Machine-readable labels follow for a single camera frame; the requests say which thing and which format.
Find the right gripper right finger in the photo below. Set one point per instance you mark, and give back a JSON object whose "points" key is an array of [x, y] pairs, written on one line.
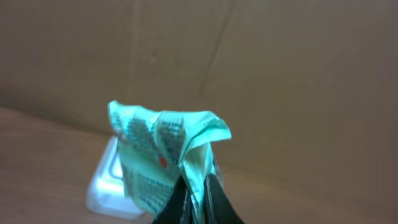
{"points": [[217, 207]]}

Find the teal package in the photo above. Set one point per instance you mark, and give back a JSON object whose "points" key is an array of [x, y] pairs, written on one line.
{"points": [[156, 148]]}

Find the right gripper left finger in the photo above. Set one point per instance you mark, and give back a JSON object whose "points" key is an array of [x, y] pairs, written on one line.
{"points": [[178, 209]]}

